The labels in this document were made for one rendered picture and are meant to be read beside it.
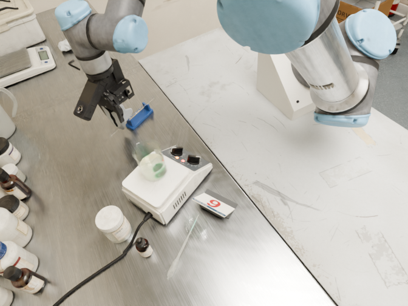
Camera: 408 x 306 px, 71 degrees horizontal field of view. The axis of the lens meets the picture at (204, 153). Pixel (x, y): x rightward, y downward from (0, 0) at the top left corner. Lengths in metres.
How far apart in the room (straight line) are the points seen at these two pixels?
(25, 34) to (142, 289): 1.25
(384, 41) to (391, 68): 2.08
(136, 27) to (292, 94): 0.46
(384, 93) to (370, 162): 1.75
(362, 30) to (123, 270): 0.73
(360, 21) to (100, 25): 0.55
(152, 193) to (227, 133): 0.32
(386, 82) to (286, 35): 2.33
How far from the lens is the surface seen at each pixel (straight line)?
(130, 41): 0.64
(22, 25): 1.58
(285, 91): 0.87
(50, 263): 0.79
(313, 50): 0.47
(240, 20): 0.37
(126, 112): 0.88
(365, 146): 0.88
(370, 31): 0.75
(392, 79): 2.73
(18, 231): 0.81
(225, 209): 0.69
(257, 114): 0.91
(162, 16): 2.15
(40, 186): 0.93
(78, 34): 0.72
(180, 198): 0.69
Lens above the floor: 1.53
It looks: 51 degrees down
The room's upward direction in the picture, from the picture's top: 10 degrees counter-clockwise
